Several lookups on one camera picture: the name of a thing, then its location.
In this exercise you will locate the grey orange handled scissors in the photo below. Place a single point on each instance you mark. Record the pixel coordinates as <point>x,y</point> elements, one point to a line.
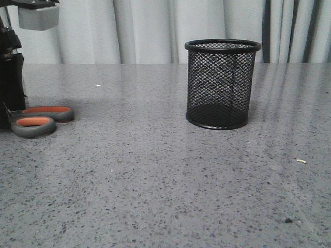
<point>38,121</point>

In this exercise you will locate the black mesh pen bucket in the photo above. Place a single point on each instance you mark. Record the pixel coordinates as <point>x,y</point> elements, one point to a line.
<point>219,82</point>

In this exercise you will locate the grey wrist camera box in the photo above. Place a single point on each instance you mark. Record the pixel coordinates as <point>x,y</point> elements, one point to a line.
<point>38,19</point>

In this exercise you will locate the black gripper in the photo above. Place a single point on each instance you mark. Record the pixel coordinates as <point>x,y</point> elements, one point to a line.
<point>12,92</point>

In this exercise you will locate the grey pleated curtain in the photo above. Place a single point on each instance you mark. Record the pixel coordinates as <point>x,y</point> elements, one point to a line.
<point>154,32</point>

